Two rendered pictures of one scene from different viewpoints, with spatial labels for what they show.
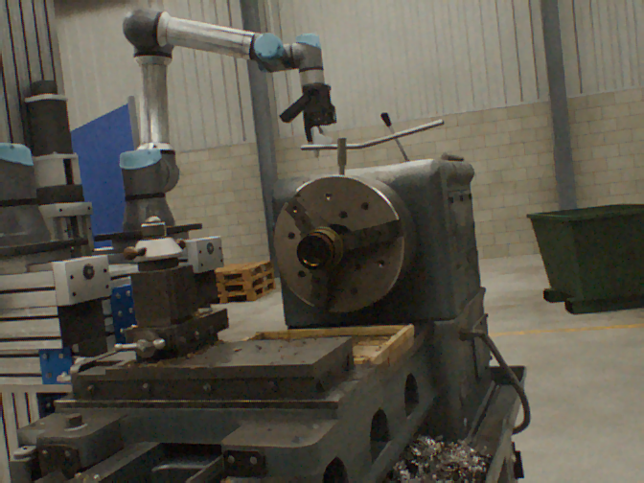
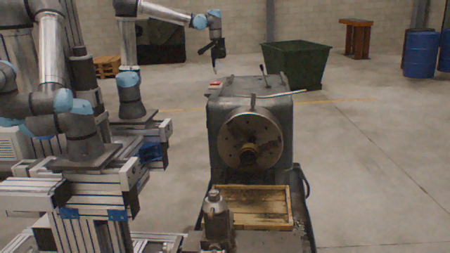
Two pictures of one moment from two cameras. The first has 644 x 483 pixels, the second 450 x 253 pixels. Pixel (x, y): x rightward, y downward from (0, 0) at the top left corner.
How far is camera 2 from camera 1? 0.72 m
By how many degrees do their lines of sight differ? 22
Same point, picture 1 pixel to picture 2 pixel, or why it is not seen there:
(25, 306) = (101, 190)
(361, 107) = not seen: outside the picture
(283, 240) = (221, 140)
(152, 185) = (136, 95)
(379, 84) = not seen: outside the picture
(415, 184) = (282, 109)
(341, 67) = not seen: outside the picture
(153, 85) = (129, 34)
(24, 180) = (91, 123)
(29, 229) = (97, 149)
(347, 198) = (256, 124)
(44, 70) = (74, 35)
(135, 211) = (128, 109)
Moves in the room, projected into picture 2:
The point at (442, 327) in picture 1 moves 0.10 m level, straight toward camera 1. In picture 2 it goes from (287, 171) to (292, 180)
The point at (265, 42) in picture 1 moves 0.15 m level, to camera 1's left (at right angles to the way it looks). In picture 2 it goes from (200, 21) to (170, 23)
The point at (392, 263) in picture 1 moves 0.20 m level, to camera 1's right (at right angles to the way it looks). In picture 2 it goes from (276, 154) to (314, 147)
